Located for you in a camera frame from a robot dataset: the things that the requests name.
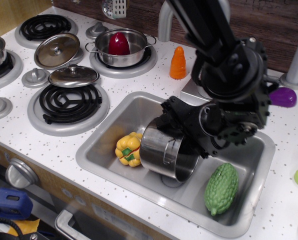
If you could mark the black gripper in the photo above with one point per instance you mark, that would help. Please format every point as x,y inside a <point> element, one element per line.
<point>194,122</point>

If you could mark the rear black coil burner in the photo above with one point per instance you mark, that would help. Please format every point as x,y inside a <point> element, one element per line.
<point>32,32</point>

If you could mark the red toy pepper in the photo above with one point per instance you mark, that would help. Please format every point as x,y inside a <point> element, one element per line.
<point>118,45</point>

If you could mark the yellow cloth piece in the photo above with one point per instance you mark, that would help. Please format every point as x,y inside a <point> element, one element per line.
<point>27,226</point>

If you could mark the grey stove knob rear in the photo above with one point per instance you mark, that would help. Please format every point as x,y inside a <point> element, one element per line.
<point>94,31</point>

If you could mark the stainless steel sink basin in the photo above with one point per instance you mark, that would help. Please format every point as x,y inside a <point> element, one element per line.
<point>252,162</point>

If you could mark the grey stove knob middle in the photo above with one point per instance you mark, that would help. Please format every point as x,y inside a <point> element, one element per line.
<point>35,78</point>

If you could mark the front black coil burner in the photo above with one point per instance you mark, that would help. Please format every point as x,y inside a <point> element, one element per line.
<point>59,111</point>

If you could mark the flat steel pot lid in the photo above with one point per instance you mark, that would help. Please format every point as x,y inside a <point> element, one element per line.
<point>56,51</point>

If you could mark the tall steel pot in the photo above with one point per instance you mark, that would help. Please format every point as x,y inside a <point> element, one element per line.
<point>167,151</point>

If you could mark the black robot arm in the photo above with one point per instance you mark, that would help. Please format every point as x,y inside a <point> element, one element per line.
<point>233,73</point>

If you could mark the purple toy eggplant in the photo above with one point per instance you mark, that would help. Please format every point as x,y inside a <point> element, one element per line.
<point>284,97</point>

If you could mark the yellow toy bell pepper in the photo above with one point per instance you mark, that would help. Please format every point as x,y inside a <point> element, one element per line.
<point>128,149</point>

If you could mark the domed steel pot lid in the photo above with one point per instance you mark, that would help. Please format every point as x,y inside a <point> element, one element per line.
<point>73,76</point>

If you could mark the green toy bitter gourd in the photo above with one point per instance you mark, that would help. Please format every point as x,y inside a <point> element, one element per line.
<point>221,189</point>

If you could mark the small steel pot with handles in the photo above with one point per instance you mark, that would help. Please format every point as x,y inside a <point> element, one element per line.
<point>138,43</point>

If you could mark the grey oven door handle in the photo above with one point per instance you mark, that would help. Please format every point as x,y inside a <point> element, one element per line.
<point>64,223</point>

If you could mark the silver toy faucet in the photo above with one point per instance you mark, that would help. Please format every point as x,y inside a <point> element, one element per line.
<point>191,90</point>

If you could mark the orange toy carrot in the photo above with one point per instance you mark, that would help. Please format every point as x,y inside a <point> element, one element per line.
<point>178,64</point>

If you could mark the black coil burner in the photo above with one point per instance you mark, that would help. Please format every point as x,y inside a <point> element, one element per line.
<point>32,32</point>
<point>59,111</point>

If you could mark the blue plastic tool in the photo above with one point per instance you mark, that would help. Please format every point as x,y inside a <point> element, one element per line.
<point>15,204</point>

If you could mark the silver oven dial knob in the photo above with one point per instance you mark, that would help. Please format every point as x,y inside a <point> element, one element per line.
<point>19,175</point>

